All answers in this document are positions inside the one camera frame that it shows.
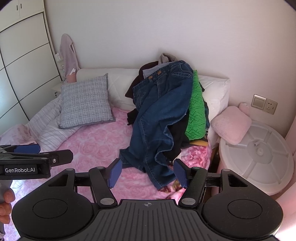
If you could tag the grey checked pillow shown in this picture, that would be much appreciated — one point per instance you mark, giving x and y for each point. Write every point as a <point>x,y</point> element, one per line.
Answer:
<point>86,102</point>

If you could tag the pink rose print blanket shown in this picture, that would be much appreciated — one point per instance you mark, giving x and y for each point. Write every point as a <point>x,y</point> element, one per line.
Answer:
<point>97,143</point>

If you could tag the blue denim jeans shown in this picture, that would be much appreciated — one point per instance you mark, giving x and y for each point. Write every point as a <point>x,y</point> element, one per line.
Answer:
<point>155,115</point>

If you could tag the white pillow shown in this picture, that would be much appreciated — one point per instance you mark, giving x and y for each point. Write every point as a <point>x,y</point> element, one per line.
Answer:
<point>120,85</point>
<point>215,97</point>

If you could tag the striped white duvet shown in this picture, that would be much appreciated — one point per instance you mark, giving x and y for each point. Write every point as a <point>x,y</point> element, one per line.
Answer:
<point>48,125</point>

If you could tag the person's left hand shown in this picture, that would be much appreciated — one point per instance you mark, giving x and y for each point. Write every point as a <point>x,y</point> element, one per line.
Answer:
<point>8,197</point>

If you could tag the light grey garment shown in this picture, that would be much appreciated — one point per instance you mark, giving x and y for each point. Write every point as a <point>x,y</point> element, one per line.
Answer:
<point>150,70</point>

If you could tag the dark brown garment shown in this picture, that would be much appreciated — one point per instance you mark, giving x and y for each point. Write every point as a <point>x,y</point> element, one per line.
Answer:
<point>138,76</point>

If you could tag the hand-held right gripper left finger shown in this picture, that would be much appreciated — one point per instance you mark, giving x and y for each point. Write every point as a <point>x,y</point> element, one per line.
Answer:
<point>116,172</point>

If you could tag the green knit sweater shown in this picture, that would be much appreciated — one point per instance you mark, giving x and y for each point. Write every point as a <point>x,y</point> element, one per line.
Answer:
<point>196,109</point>

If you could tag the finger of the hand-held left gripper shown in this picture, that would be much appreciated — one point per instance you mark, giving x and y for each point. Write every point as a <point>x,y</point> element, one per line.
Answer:
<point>61,156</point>
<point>29,148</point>

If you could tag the black garment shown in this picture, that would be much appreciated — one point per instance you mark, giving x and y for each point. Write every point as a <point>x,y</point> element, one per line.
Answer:
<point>180,134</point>

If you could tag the beige hooded garment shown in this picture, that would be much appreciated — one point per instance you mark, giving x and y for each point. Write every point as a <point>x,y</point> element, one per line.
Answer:
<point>165,58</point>

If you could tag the beige wall switch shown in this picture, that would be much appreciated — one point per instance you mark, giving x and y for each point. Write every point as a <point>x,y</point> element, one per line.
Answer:
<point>258,101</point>

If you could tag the pink plush cushion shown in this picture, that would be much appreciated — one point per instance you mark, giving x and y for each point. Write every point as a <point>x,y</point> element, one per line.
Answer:
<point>231,126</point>

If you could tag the pink hanging towel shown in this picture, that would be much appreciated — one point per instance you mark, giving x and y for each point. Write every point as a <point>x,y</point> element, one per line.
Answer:
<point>68,53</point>

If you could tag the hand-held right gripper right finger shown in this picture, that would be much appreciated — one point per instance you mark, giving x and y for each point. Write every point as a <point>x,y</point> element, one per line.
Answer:
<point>180,172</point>

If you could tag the white nightstand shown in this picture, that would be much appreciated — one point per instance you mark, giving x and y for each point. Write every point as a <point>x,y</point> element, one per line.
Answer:
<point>56,89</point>

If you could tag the white wardrobe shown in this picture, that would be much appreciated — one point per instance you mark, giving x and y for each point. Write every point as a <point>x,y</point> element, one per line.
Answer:
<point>23,58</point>

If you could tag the beige wall socket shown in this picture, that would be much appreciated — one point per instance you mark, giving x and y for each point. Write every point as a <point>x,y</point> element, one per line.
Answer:
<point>271,106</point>

